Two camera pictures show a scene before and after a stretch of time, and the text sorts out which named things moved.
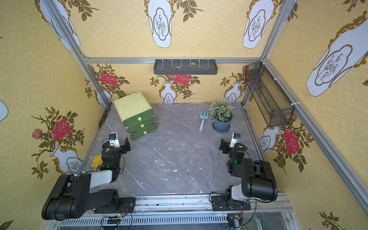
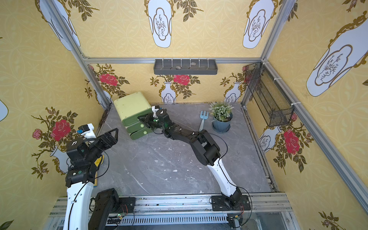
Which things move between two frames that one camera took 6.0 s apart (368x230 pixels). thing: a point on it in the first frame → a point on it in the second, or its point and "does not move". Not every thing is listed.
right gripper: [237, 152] → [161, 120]
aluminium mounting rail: [270, 211] does not move
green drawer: [137, 118] does not move
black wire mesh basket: [273, 104] does not move
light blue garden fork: [203, 116] does not move
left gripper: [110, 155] → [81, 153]
